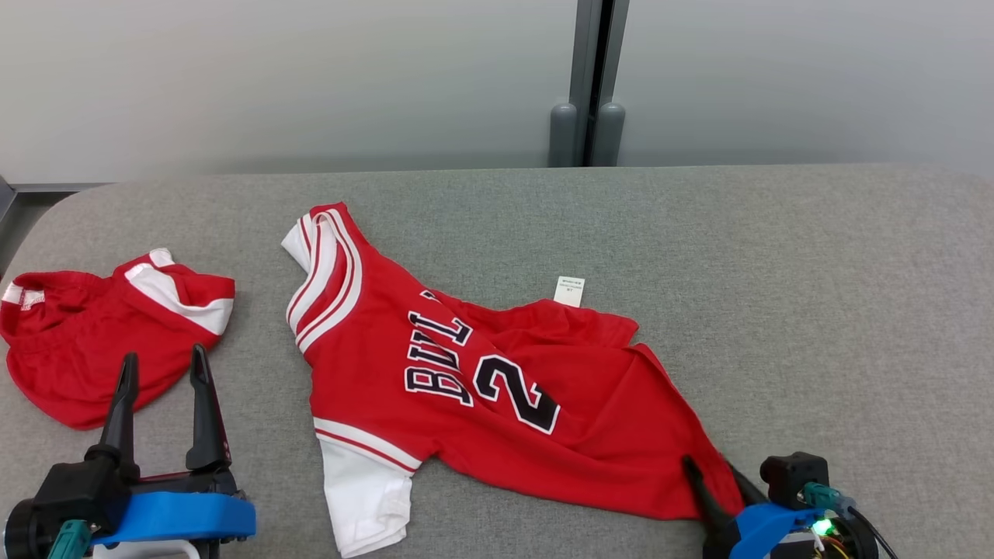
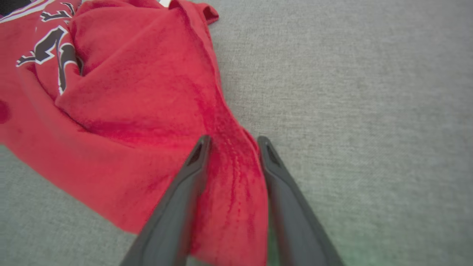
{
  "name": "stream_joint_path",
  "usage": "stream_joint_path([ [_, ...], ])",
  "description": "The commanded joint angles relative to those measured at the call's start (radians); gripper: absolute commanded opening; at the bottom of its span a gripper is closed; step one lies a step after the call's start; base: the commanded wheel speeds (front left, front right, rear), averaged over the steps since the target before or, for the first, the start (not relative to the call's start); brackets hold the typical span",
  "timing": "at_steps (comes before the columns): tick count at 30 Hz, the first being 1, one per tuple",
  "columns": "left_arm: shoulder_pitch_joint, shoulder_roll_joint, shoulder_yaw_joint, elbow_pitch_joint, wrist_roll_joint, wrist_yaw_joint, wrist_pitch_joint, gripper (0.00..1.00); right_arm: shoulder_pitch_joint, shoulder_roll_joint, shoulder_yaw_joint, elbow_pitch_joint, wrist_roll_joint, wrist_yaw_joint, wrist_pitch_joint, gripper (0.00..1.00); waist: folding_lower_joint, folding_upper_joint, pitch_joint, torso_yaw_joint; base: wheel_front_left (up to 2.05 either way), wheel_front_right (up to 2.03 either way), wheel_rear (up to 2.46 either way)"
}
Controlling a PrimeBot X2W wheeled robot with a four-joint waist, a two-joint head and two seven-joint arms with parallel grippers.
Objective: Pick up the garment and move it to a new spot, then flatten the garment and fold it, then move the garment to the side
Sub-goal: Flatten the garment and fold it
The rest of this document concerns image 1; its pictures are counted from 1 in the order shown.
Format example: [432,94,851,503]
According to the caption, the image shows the red shorts with white stripe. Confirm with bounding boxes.
[0,248,236,430]

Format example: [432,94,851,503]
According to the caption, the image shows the grey cylindrical post foot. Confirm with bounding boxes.
[549,102,579,168]
[594,102,626,167]

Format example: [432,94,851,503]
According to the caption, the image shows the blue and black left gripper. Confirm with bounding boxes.
[85,345,257,559]

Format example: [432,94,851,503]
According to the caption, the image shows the black right cable teal plug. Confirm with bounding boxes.
[802,481,899,559]

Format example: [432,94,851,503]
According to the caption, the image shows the grey wall partition post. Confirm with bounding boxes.
[569,0,630,168]

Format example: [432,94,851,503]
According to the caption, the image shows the red Bulls basketball jersey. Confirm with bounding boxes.
[281,203,746,558]

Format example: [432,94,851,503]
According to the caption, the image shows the black cable teal plug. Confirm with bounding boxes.
[802,481,899,559]
[47,520,92,559]

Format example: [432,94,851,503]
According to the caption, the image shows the black left cable teal plug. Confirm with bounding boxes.
[47,520,92,559]

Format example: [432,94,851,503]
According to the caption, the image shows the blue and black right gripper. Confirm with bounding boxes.
[682,457,878,559]

